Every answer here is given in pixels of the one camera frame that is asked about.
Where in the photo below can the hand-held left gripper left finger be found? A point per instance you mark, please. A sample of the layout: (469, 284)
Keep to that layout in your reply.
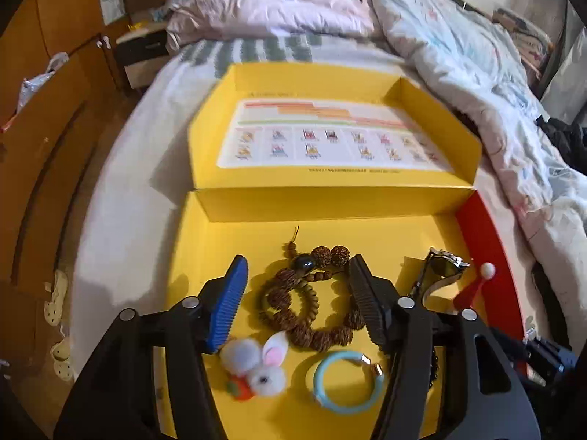
(227, 305)

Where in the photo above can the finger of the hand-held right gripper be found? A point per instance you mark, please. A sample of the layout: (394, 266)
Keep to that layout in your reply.
(545, 357)

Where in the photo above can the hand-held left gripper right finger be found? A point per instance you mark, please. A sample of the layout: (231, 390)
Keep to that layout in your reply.
(367, 302)

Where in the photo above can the black beaded hair clip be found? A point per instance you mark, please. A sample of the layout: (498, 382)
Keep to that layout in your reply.
(434, 369)

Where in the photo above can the red santa hat hair clip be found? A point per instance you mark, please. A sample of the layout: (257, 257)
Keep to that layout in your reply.
(472, 291)

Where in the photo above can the yellow cardboard box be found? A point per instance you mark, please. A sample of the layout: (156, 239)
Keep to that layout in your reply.
(321, 201)

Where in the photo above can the cream slipper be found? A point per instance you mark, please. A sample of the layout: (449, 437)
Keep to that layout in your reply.
(55, 300)
(62, 360)

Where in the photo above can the black cloth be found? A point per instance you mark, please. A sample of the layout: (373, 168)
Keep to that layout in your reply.
(566, 142)

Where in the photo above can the light blue printed quilt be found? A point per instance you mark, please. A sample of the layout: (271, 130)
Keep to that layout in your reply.
(481, 78)

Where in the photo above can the dark-fronted nightstand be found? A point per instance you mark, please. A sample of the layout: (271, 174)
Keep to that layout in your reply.
(142, 55)

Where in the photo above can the crumpled plastic bag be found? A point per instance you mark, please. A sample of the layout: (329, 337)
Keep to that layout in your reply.
(36, 85)

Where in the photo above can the pink quilt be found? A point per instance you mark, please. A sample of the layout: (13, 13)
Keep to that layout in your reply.
(275, 4)

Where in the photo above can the patterned pillow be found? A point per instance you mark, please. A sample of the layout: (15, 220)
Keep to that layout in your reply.
(523, 36)

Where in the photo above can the white packet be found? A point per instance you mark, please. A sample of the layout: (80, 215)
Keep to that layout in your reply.
(112, 5)

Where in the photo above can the wooden wardrobe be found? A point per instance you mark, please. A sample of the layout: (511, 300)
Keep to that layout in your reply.
(55, 23)

